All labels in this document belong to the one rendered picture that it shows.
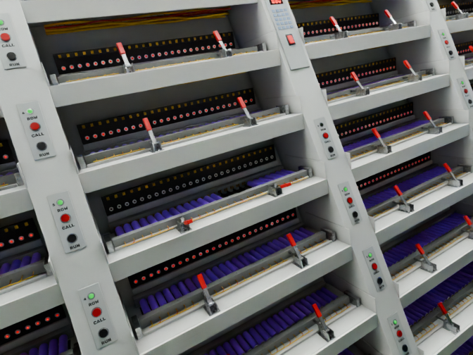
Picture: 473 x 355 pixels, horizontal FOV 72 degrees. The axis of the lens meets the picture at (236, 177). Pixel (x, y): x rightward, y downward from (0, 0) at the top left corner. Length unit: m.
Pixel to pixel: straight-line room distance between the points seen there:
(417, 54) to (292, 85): 0.71
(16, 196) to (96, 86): 0.29
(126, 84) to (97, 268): 0.42
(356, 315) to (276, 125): 0.58
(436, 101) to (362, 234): 0.72
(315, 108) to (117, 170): 0.58
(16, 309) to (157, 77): 0.57
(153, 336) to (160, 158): 0.40
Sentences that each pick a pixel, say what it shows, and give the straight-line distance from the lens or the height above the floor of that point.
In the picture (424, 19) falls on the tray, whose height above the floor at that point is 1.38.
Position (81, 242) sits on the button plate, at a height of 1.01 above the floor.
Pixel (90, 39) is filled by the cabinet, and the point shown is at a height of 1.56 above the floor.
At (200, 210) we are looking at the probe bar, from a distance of 0.82.
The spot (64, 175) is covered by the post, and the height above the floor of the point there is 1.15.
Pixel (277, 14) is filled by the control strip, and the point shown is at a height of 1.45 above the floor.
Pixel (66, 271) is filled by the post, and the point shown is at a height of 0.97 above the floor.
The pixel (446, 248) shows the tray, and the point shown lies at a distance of 1.34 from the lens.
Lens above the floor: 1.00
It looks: 2 degrees up
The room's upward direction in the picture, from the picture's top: 20 degrees counter-clockwise
